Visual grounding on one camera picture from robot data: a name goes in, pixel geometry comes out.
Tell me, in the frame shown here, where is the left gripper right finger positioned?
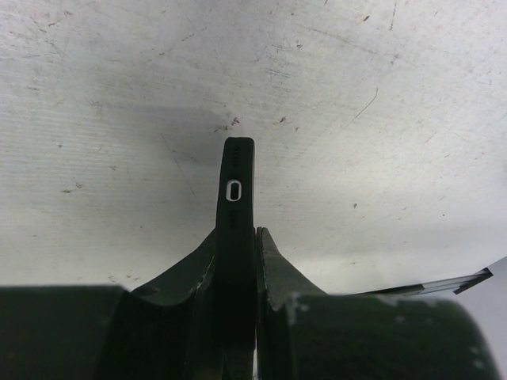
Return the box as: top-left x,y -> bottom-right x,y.
255,227 -> 500,379

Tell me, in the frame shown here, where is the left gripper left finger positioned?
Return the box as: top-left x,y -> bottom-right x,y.
1,234 -> 215,379

